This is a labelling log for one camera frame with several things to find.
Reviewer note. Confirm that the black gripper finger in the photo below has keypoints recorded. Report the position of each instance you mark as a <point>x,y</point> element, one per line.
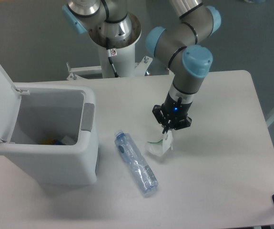
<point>159,114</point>
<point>176,124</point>

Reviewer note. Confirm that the clear plastic water bottle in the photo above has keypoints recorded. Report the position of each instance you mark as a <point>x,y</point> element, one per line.
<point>140,169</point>

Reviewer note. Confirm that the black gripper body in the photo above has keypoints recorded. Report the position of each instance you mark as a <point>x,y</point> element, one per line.
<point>175,109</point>

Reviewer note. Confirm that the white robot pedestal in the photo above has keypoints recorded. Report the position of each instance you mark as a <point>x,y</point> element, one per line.
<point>116,48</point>

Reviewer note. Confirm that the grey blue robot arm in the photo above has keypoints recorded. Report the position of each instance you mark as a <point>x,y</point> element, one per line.
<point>178,49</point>

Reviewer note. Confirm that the white paper wrapper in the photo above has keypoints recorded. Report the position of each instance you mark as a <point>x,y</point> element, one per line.
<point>162,146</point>

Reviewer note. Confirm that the white trash can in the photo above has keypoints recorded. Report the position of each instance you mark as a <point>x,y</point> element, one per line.
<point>50,133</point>

